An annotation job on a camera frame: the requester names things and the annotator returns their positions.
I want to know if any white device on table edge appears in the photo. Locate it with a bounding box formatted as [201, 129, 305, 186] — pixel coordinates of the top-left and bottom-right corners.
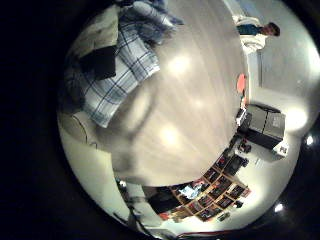
[235, 107, 248, 127]

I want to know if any black cabinet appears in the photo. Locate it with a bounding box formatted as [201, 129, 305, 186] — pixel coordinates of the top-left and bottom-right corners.
[245, 104, 288, 150]

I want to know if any blue white plaid cloth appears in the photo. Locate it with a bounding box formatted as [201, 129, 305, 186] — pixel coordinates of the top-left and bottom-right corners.
[62, 0, 185, 129]

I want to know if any small white box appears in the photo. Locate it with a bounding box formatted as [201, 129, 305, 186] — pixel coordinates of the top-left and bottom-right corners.
[272, 141, 290, 158]

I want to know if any black chair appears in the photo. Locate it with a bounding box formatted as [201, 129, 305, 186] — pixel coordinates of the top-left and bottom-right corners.
[148, 187, 183, 215]

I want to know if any wooden cubby shelf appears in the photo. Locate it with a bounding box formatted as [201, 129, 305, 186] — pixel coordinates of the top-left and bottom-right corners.
[169, 146, 253, 224]

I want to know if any person in white top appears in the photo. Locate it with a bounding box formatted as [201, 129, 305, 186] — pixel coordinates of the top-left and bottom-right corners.
[232, 14, 282, 56]

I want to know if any red round object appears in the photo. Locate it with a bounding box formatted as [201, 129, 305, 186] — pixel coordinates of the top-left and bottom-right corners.
[235, 73, 248, 95]

